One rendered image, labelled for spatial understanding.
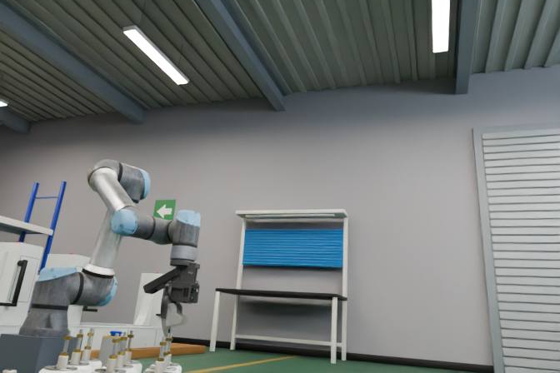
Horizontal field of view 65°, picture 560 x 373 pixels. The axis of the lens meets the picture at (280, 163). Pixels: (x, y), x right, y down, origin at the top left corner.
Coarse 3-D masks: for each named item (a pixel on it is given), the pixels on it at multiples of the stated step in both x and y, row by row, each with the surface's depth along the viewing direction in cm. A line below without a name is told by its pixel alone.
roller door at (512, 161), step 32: (480, 128) 602; (512, 128) 588; (544, 128) 575; (480, 160) 587; (512, 160) 572; (544, 160) 559; (480, 192) 573; (512, 192) 558; (544, 192) 546; (512, 224) 546; (544, 224) 534; (512, 256) 533; (544, 256) 523; (512, 288) 522; (544, 288) 512; (512, 320) 513; (544, 320) 501; (512, 352) 500; (544, 352) 490
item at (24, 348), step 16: (0, 336) 143; (16, 336) 141; (32, 336) 140; (0, 352) 141; (16, 352) 139; (32, 352) 137; (48, 352) 140; (0, 368) 139; (16, 368) 137; (32, 368) 135
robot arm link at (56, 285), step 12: (48, 276) 150; (60, 276) 151; (72, 276) 155; (36, 288) 150; (48, 288) 149; (60, 288) 150; (72, 288) 153; (36, 300) 148; (48, 300) 148; (60, 300) 150; (72, 300) 154
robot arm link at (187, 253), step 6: (174, 246) 131; (180, 246) 130; (186, 246) 130; (174, 252) 130; (180, 252) 129; (186, 252) 130; (192, 252) 131; (174, 258) 129; (180, 258) 129; (186, 258) 129; (192, 258) 131
